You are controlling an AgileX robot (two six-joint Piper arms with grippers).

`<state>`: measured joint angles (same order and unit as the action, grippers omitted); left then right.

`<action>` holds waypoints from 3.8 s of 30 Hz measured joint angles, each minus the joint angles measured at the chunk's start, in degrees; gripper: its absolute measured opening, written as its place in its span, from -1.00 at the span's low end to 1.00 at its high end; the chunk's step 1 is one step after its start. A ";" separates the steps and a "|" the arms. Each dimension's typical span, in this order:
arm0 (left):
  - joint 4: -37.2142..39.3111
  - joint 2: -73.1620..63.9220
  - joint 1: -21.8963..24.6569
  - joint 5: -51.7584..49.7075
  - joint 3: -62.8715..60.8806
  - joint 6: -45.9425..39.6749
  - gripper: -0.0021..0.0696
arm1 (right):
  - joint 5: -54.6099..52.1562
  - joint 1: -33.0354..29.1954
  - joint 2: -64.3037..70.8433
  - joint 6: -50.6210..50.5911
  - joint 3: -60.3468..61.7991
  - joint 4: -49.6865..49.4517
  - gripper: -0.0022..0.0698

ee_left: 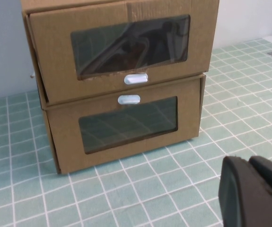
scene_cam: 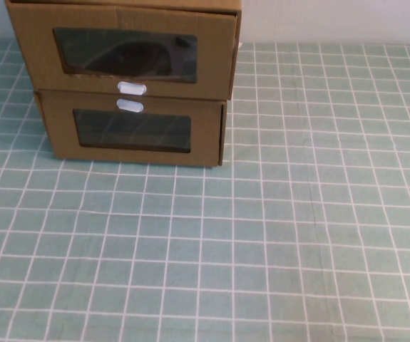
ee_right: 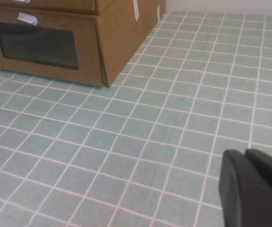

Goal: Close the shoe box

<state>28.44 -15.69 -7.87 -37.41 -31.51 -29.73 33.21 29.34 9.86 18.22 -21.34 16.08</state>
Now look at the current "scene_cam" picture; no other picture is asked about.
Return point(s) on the cardboard drawer with clean window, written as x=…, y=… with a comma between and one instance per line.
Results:
x=58, y=135

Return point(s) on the cardboard drawer with worn window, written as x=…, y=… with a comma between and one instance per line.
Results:
x=30, y=53

